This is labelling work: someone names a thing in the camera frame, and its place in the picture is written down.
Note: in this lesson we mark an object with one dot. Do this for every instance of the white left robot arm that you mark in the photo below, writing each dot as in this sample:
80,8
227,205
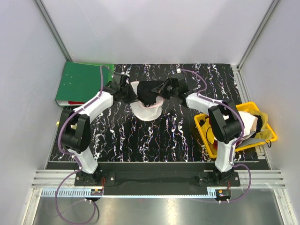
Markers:
74,127

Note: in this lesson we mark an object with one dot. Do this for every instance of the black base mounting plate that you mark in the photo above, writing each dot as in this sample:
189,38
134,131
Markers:
160,179

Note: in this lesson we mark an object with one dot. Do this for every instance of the white pink mesh laundry bag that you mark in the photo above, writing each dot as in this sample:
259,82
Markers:
146,113

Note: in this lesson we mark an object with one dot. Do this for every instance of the white garment in bin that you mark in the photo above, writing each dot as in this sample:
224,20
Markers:
250,123

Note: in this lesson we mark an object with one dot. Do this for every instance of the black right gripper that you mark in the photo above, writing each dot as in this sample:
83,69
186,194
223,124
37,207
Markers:
161,89

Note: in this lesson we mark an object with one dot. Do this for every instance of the black bra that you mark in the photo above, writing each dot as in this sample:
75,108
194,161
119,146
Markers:
145,93

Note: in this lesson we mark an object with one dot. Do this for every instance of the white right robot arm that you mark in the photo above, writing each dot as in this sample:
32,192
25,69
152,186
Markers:
226,123

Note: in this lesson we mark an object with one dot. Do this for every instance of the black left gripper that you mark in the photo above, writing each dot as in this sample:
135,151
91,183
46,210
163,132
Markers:
133,95

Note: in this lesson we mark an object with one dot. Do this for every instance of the red folder under binder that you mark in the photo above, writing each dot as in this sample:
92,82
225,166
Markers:
75,103

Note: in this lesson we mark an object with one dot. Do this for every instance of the green ring binder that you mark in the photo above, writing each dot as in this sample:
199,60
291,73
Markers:
81,81

